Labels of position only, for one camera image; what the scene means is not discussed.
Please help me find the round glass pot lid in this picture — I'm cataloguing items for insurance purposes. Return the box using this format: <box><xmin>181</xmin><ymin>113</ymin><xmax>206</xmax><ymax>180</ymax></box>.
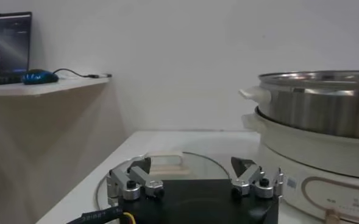
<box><xmin>95</xmin><ymin>151</ymin><xmax>232</xmax><ymax>214</ymax></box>

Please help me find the blue computer mouse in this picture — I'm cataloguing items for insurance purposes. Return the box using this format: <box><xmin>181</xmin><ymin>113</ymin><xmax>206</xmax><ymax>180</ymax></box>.
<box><xmin>21</xmin><ymin>69</ymin><xmax>60</xmax><ymax>85</ymax></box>

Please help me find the perforated steel steamer basket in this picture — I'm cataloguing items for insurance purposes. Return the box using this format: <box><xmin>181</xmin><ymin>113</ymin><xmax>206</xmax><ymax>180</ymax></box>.
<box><xmin>238</xmin><ymin>69</ymin><xmax>359</xmax><ymax>141</ymax></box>

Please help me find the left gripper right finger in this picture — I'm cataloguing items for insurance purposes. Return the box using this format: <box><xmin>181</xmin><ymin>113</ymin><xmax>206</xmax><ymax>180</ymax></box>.
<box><xmin>230</xmin><ymin>156</ymin><xmax>284</xmax><ymax>200</ymax></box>

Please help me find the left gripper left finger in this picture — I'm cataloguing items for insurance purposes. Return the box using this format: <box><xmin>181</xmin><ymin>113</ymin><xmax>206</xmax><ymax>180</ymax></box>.
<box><xmin>105</xmin><ymin>156</ymin><xmax>165</xmax><ymax>208</ymax></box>

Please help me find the black laptop computer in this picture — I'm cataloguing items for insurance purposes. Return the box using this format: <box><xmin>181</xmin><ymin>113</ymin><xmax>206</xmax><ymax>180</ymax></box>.
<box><xmin>0</xmin><ymin>11</ymin><xmax>33</xmax><ymax>86</ymax></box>

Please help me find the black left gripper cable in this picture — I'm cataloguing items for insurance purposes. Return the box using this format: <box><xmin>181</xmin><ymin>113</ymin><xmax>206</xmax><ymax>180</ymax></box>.
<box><xmin>65</xmin><ymin>205</ymin><xmax>137</xmax><ymax>224</ymax></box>

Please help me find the white side table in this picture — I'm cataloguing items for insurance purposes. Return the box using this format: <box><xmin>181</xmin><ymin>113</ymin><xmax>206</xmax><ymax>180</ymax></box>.
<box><xmin>0</xmin><ymin>75</ymin><xmax>112</xmax><ymax>98</ymax></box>

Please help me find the black cable with adapter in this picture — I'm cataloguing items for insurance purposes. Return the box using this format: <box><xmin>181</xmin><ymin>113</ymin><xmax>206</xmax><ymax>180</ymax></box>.
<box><xmin>52</xmin><ymin>68</ymin><xmax>113</xmax><ymax>79</ymax></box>

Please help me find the cream electric cooker base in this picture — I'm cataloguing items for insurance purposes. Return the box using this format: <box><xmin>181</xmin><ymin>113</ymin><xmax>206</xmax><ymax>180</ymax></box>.
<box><xmin>241</xmin><ymin>111</ymin><xmax>359</xmax><ymax>224</ymax></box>

